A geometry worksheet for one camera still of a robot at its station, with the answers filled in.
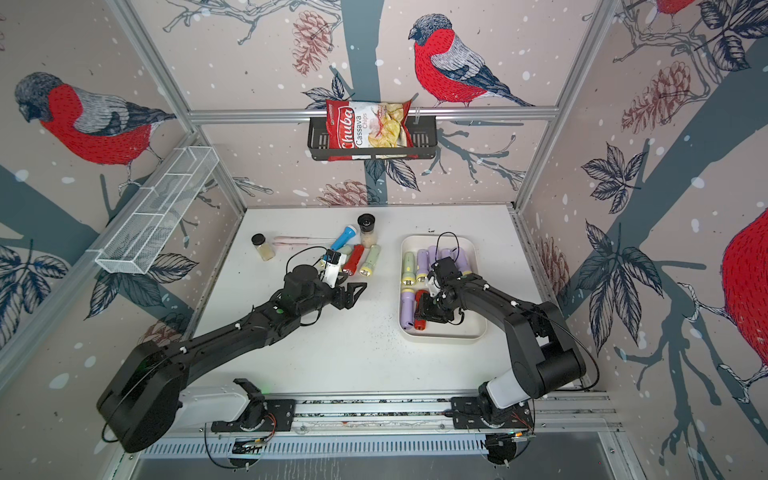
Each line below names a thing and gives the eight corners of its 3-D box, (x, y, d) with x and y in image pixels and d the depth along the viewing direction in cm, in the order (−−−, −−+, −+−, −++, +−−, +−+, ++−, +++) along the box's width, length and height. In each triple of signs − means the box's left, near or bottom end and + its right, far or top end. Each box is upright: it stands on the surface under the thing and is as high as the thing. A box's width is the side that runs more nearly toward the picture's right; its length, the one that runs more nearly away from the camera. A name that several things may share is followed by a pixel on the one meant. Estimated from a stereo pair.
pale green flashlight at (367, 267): (359, 275, 102) (359, 271, 100) (372, 247, 110) (372, 243, 108) (369, 278, 102) (369, 274, 100) (381, 250, 110) (381, 245, 107)
